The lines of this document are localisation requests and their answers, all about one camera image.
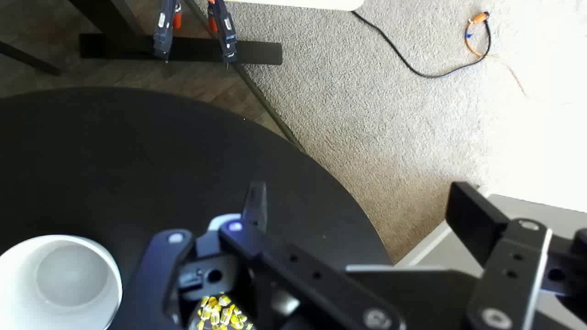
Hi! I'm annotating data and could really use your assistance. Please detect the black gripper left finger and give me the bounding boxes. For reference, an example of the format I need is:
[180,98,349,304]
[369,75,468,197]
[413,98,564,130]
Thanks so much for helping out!
[219,179,408,330]

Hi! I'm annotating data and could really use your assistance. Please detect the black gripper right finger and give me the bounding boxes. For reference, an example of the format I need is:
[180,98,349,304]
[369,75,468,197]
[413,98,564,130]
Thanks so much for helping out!
[445,179,556,330]

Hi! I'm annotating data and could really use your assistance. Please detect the white bowl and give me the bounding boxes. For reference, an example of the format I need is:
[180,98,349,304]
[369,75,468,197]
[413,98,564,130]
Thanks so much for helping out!
[0,232,125,330]

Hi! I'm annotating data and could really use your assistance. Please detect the yellow snack pieces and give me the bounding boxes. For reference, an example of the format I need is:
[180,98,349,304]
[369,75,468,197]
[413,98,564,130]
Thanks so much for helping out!
[197,293,257,330]

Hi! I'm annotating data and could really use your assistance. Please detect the thin black rod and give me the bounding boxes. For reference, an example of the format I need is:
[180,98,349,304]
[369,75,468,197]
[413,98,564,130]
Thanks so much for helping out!
[182,0,309,153]

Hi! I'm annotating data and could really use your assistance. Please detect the black floor cable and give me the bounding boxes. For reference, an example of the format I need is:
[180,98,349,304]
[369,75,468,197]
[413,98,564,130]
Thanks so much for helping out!
[351,9,494,80]

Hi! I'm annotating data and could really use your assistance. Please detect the orange cable connector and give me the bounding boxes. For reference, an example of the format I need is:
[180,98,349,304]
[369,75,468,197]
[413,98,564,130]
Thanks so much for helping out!
[463,9,494,58]

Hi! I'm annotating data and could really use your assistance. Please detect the black clamp with orange handles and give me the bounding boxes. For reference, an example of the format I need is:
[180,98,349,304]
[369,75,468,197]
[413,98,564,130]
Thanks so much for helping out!
[206,0,241,65]
[151,0,186,62]

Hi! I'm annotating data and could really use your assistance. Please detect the black camera stand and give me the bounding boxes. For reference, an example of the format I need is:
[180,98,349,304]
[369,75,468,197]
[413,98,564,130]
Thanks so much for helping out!
[0,38,65,78]

